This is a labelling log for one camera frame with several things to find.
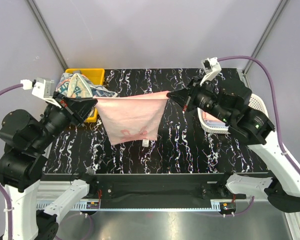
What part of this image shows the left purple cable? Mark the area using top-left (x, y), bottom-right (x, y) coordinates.
top-left (0, 83), bottom-right (25, 240)

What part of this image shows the pink rabbit towel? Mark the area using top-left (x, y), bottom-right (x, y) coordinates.
top-left (96, 91), bottom-right (169, 146)

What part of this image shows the pink hedgehog towel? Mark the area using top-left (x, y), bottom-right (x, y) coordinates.
top-left (202, 111), bottom-right (219, 122)

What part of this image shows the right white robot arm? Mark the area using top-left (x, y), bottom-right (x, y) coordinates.
top-left (166, 76), bottom-right (300, 213)

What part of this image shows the left controller board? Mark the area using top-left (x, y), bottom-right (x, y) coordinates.
top-left (86, 201), bottom-right (100, 211)

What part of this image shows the yellow plastic bin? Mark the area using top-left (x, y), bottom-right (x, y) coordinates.
top-left (64, 67), bottom-right (106, 123)

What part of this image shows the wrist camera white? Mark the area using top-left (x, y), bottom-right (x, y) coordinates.
top-left (20, 77), bottom-right (57, 104)
top-left (200, 57), bottom-right (222, 86)

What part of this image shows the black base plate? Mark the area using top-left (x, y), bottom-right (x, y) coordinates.
top-left (68, 172), bottom-right (248, 216)

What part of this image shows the controller board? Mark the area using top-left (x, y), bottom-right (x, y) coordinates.
top-left (86, 201), bottom-right (100, 211)
top-left (221, 202), bottom-right (237, 211)

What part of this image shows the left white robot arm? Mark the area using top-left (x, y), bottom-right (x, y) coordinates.
top-left (0, 92), bottom-right (98, 240)

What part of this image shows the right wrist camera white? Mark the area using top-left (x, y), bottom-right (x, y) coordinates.
top-left (200, 57), bottom-right (222, 86)

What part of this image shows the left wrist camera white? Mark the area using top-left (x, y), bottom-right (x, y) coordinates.
top-left (20, 77), bottom-right (57, 104)

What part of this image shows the blue patterned towel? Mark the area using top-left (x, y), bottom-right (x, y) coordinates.
top-left (56, 72), bottom-right (118, 99)

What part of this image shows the right controller board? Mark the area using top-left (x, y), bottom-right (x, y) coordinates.
top-left (221, 202), bottom-right (237, 211)

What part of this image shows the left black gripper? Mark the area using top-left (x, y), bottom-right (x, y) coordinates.
top-left (30, 89), bottom-right (97, 151)

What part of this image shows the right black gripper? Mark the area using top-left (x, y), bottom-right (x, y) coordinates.
top-left (168, 75), bottom-right (233, 124)

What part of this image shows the white perforated plastic basket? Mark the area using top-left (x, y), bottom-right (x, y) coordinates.
top-left (197, 94), bottom-right (269, 135)

